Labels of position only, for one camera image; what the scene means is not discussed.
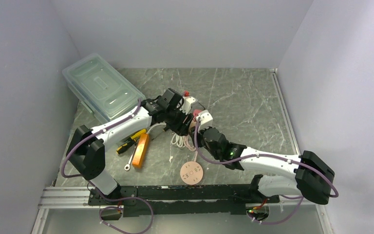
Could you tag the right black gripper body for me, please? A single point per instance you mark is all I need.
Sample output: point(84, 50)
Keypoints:
point(202, 143)

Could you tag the aluminium rail frame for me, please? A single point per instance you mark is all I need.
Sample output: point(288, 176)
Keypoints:
point(66, 198)

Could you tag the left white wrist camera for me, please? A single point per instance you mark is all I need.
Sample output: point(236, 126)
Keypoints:
point(188, 102)

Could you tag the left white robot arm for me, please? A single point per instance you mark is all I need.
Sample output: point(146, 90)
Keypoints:
point(87, 148)

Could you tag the yellow handled screwdriver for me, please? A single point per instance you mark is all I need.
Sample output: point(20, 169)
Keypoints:
point(136, 135)

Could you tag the clear plastic storage box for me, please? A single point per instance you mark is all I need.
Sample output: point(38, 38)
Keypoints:
point(105, 92)

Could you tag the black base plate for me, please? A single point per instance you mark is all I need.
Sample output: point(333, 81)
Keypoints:
point(182, 199)

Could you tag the pink socket cable plug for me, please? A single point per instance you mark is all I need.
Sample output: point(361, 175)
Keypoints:
point(190, 147)

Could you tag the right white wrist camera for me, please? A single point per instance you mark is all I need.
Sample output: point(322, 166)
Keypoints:
point(205, 120)

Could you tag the orange power strip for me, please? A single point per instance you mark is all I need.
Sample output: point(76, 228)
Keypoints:
point(141, 151)

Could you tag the pink round socket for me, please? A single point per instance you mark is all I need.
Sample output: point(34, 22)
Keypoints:
point(191, 173)

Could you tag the yellow black screwdriver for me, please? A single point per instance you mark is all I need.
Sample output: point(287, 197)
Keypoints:
point(127, 144)

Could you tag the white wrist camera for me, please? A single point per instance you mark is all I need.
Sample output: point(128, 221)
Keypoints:
point(205, 120)
point(188, 102)

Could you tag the silver wrench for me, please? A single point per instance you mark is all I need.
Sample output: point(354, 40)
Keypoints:
point(127, 167)

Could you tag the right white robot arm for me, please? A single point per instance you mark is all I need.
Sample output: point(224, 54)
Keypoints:
point(303, 175)

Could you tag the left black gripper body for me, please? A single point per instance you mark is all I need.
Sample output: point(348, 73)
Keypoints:
point(175, 119)

